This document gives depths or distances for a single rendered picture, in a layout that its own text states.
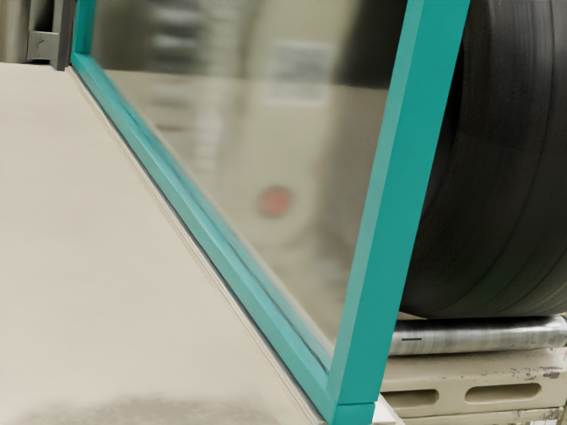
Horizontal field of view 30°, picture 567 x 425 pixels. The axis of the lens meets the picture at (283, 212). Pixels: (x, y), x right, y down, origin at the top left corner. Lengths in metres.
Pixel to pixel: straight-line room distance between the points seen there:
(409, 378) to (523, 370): 0.17
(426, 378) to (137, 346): 0.92
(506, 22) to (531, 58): 0.05
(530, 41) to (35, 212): 0.68
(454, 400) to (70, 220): 0.89
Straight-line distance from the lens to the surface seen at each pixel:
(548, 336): 1.47
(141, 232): 0.59
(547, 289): 1.31
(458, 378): 1.39
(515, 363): 1.47
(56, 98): 0.82
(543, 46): 1.15
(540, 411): 1.50
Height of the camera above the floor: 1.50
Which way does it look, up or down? 21 degrees down
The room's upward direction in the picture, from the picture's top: 10 degrees clockwise
